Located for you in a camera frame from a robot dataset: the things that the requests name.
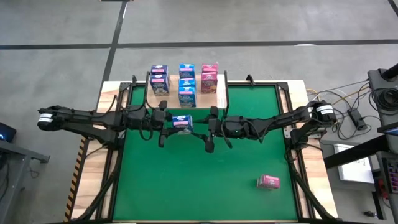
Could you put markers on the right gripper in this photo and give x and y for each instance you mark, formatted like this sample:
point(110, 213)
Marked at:
point(217, 127)

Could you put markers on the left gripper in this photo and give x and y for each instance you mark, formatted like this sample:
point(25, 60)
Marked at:
point(160, 119)

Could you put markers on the Frosted Flakes cereal box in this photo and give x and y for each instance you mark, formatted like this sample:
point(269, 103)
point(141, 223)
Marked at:
point(182, 123)
point(160, 85)
point(159, 70)

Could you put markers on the Rice Krispies cereal box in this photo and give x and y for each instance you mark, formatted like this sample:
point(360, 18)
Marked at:
point(187, 82)
point(186, 71)
point(187, 98)

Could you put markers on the Raisin Bran cereal box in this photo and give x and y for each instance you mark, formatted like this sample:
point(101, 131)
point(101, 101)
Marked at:
point(209, 84)
point(210, 68)
point(268, 182)

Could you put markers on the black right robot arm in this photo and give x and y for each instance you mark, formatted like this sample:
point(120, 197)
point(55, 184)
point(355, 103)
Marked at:
point(273, 123)

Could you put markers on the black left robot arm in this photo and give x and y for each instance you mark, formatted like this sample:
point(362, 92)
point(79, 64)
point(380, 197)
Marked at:
point(77, 119)

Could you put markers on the yellow black hazard tape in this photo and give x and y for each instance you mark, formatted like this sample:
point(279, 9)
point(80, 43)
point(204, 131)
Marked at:
point(74, 180)

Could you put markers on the black metal beam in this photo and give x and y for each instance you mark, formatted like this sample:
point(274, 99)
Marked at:
point(351, 154)

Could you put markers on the gray metal cart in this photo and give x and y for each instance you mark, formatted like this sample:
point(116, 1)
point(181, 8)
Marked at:
point(21, 152)

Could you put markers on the black power adapter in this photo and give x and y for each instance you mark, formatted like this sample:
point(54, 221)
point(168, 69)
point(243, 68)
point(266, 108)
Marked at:
point(357, 119)

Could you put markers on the white paper sheet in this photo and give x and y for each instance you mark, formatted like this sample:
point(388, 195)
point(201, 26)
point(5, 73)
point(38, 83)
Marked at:
point(354, 171)

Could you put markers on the black computer tower blue lights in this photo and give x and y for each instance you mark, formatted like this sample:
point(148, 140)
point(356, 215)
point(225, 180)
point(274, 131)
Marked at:
point(7, 130)

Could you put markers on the gray equipment stand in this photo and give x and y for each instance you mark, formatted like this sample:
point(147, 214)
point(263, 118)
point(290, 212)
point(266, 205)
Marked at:
point(377, 81)

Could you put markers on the small black floor object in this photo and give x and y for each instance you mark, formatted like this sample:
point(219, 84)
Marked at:
point(370, 214)

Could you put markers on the black keyboard red keys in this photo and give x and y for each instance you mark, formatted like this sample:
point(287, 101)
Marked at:
point(392, 175)

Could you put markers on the wooden shelf with black frame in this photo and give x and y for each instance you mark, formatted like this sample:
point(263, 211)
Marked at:
point(205, 100)

